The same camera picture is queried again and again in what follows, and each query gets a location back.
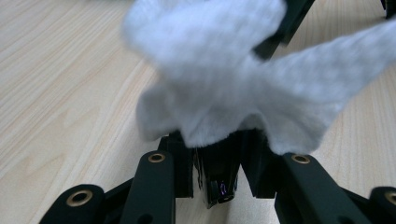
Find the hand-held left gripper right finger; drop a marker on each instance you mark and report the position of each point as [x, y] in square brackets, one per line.
[258, 168]

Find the black toy car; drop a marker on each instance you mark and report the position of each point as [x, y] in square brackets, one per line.
[218, 168]

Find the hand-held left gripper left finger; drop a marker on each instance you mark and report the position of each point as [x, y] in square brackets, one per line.
[183, 171]

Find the white tissue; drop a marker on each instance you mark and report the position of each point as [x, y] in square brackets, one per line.
[218, 77]

